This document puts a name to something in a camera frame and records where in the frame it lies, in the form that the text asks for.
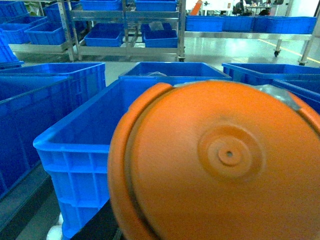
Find orange cylindrical cap 4680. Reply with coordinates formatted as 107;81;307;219
108;80;320;240

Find blue bin centre back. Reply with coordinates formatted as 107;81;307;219
118;61;232;85

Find blue bin under cap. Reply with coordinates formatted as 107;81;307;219
33;78;157;240

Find blue bin right back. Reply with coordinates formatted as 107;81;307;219
222;63;320;86

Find blue bin left large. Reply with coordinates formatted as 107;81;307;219
0;62;106;198

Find steel rack in background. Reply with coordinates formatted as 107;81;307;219
57;0;186;62

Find steel cart right background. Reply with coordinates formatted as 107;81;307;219
184;16;320;66

